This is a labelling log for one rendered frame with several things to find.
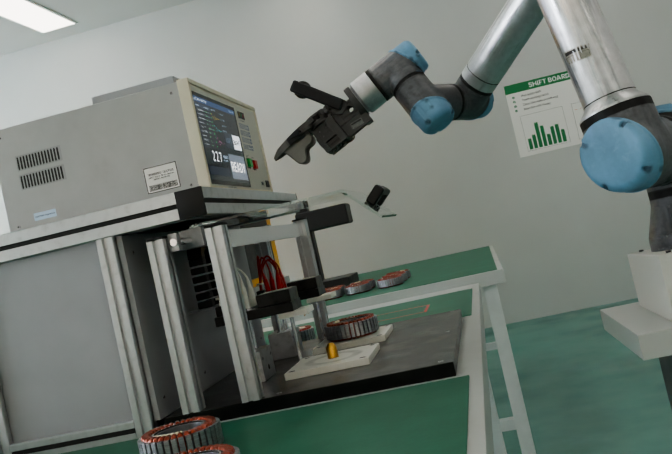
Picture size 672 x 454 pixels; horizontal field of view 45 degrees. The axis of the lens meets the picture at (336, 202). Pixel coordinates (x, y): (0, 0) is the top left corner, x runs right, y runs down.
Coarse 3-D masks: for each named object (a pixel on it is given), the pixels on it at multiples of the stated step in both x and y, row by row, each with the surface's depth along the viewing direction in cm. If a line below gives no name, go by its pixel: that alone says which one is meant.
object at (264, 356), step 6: (258, 348) 147; (264, 348) 146; (270, 348) 150; (258, 354) 143; (264, 354) 145; (270, 354) 149; (258, 360) 143; (264, 360) 144; (270, 360) 148; (258, 366) 143; (264, 366) 143; (270, 366) 147; (264, 372) 143; (270, 372) 146; (264, 378) 142
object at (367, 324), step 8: (336, 320) 171; (344, 320) 171; (352, 320) 171; (360, 320) 164; (368, 320) 164; (376, 320) 166; (328, 328) 165; (336, 328) 163; (344, 328) 163; (352, 328) 162; (360, 328) 163; (368, 328) 164; (376, 328) 165; (328, 336) 166; (336, 336) 164; (344, 336) 163; (352, 336) 162; (360, 336) 163
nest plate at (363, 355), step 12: (360, 348) 148; (372, 348) 145; (300, 360) 150; (312, 360) 146; (324, 360) 143; (336, 360) 140; (348, 360) 137; (360, 360) 136; (288, 372) 139; (300, 372) 137; (312, 372) 137; (324, 372) 137
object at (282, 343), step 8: (288, 328) 172; (296, 328) 172; (272, 336) 167; (280, 336) 167; (288, 336) 166; (272, 344) 167; (280, 344) 167; (288, 344) 166; (272, 352) 167; (280, 352) 167; (288, 352) 166; (296, 352) 167
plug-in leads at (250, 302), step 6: (240, 270) 147; (240, 276) 144; (246, 276) 147; (240, 282) 144; (252, 288) 147; (246, 294) 144; (252, 294) 146; (246, 300) 144; (252, 300) 146; (246, 306) 144; (252, 306) 146; (216, 312) 145
